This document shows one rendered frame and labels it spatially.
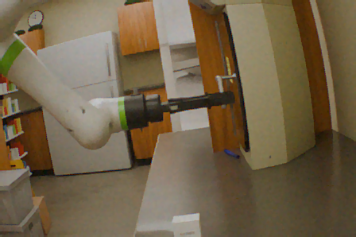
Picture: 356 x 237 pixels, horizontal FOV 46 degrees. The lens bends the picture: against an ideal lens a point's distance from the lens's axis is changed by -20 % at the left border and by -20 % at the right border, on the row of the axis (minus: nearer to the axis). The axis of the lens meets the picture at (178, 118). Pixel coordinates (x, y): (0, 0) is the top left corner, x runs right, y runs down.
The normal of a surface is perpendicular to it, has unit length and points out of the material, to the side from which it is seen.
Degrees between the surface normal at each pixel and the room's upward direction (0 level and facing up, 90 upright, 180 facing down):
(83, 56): 90
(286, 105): 90
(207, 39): 90
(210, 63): 90
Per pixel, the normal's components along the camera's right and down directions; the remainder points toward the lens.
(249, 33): 0.00, 0.11
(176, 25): -0.46, 0.26
